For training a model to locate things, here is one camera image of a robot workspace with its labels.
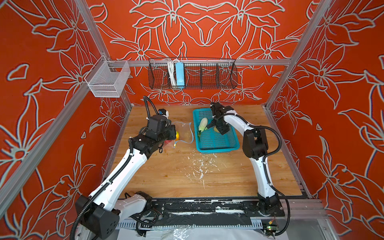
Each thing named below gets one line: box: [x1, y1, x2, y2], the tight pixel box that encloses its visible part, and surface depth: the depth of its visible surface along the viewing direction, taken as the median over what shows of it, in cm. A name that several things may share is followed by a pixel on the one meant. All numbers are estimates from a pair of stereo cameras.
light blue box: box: [175, 62, 185, 87], surface depth 92 cm
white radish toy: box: [198, 117, 208, 143], surface depth 105 cm
